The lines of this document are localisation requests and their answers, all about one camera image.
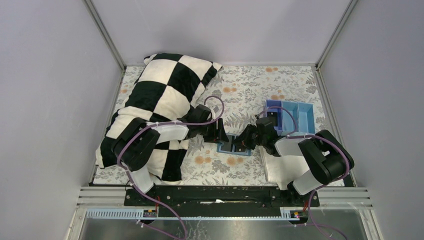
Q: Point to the black white checkered pillow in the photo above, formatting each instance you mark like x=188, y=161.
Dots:
x=166, y=90

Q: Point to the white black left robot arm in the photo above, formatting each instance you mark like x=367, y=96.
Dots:
x=135, y=145

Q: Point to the floral table cloth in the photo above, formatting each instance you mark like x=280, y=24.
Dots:
x=244, y=91

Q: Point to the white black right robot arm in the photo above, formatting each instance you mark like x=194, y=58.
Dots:
x=327, y=160

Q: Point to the black credit card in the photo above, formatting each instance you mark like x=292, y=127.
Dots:
x=227, y=146

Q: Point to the blue card holder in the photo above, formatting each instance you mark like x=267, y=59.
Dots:
x=233, y=144

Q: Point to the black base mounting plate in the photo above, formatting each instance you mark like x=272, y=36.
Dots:
x=215, y=201

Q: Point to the dark grey credit card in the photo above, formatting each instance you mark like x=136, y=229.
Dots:
x=241, y=150

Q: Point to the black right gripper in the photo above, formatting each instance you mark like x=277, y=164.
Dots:
x=249, y=136

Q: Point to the blue three-compartment tray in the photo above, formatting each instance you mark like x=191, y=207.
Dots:
x=303, y=114

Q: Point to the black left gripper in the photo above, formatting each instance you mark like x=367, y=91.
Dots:
x=215, y=132

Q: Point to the white folded towel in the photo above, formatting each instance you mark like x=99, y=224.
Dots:
x=282, y=170

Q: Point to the aluminium frame rail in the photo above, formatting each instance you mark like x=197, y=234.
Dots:
x=337, y=212

